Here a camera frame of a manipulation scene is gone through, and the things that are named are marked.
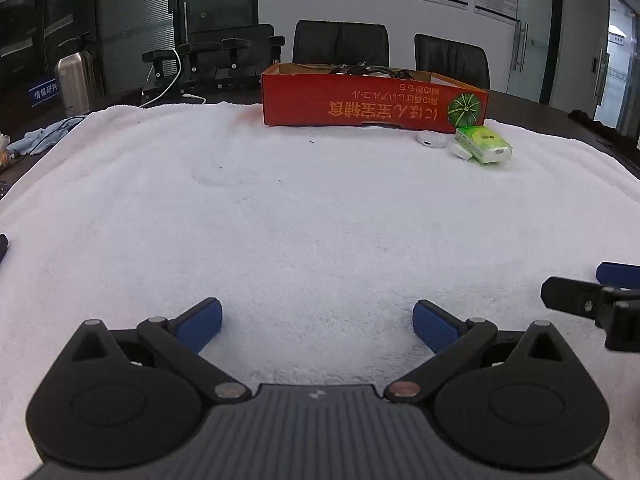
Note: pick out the green tissue packet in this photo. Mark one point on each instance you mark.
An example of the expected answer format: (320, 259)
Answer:
(485, 145)

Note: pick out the black office chair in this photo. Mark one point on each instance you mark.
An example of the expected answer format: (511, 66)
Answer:
(340, 42)
(235, 32)
(450, 60)

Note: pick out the light blue cloth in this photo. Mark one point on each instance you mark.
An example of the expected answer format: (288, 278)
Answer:
(40, 140)

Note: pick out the white towel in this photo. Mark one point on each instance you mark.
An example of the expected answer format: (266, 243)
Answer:
(300, 220)

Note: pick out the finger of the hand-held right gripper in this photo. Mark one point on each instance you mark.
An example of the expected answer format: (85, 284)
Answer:
(570, 295)
(620, 275)

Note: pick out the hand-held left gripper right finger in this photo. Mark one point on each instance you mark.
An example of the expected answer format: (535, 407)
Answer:
(435, 325)

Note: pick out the red cardboard box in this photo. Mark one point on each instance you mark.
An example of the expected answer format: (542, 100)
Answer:
(310, 100)

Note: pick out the dark slim object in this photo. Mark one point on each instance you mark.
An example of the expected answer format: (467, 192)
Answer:
(3, 247)

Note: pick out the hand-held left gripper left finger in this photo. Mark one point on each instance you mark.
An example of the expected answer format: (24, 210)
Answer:
(200, 325)

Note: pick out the small white round case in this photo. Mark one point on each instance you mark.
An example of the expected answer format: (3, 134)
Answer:
(461, 152)

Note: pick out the white round disc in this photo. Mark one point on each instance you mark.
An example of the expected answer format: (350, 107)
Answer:
(431, 139)

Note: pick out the blue desk sign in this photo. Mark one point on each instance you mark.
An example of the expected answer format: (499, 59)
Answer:
(45, 94)

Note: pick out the steel thermos jug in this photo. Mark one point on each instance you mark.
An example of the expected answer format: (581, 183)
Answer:
(75, 85)

